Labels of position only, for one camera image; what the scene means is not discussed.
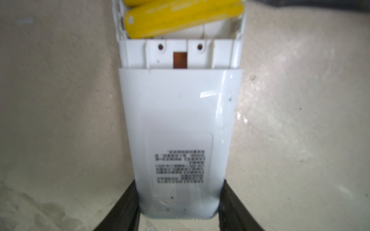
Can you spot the white remote control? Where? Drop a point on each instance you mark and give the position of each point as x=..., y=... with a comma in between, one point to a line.
x=180, y=92

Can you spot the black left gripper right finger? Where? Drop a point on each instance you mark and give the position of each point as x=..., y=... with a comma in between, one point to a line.
x=233, y=215

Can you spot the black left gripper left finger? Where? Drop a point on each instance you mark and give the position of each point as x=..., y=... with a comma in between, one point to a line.
x=125, y=214

